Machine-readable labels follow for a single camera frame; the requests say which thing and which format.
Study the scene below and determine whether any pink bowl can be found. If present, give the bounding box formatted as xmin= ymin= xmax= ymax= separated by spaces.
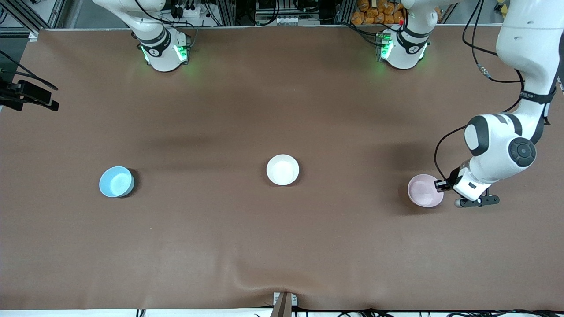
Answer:
xmin=407 ymin=174 xmax=445 ymax=208

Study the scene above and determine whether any blue bowl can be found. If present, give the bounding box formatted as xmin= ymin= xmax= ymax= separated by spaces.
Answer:
xmin=99 ymin=166 xmax=135 ymax=198

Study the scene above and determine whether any white bowl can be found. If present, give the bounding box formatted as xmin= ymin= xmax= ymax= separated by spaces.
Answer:
xmin=266 ymin=154 xmax=300 ymax=186

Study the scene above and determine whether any brown table cloth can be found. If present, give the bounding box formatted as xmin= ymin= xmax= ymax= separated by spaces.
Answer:
xmin=0 ymin=24 xmax=564 ymax=311

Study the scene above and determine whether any white power strip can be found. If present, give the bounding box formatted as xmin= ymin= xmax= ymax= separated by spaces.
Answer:
xmin=174 ymin=4 xmax=210 ymax=19

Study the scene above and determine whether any orange packaged goods pile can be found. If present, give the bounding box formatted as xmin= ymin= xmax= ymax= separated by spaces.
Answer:
xmin=351 ymin=0 xmax=406 ymax=26

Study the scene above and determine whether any black white electronics unit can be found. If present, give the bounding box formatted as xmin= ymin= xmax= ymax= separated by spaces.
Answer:
xmin=255 ymin=0 xmax=321 ymax=26

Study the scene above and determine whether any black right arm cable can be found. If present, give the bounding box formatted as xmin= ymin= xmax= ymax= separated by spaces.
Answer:
xmin=0 ymin=50 xmax=59 ymax=91

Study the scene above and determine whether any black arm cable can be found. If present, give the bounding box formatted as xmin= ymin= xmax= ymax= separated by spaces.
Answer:
xmin=434 ymin=0 xmax=527 ymax=181
xmin=0 ymin=50 xmax=59 ymax=91

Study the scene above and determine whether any aluminium frame rail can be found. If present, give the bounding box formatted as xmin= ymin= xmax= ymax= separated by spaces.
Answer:
xmin=0 ymin=0 xmax=67 ymax=41

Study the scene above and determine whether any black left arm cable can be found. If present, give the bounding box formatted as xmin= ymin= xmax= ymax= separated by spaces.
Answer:
xmin=434 ymin=0 xmax=527 ymax=181

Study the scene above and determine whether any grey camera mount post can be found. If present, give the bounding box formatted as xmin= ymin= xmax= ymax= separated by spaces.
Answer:
xmin=271 ymin=291 xmax=298 ymax=317

